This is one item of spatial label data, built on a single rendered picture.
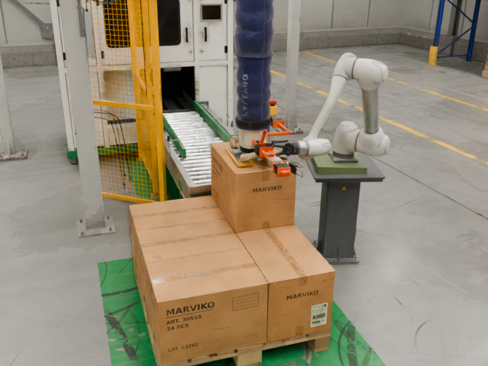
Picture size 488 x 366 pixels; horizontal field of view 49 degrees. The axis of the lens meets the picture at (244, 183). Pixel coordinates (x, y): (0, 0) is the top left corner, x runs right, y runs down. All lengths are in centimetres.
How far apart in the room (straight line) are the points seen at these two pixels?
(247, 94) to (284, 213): 79
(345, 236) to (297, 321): 116
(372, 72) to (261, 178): 92
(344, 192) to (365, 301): 79
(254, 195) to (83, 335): 136
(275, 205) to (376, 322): 99
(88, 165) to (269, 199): 172
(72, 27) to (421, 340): 319
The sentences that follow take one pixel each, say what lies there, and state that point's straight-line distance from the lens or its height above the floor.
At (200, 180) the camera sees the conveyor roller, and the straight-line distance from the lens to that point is 416.
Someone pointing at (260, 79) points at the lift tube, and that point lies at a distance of 326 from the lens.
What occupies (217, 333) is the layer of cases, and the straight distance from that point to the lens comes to 299.
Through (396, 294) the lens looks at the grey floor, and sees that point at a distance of 393.
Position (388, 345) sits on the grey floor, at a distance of 348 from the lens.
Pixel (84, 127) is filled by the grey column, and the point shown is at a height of 91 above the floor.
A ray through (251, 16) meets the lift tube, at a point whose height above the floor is 183.
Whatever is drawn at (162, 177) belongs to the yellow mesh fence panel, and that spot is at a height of 39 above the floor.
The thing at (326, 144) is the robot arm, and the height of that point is 110.
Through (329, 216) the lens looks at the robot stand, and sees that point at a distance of 401.
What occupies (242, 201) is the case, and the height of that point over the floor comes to 76.
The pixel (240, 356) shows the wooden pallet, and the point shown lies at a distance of 314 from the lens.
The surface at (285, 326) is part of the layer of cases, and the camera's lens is 313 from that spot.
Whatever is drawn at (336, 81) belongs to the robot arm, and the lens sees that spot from 343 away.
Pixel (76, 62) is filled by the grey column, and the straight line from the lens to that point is 427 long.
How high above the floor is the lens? 215
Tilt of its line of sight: 23 degrees down
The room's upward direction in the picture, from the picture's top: 1 degrees clockwise
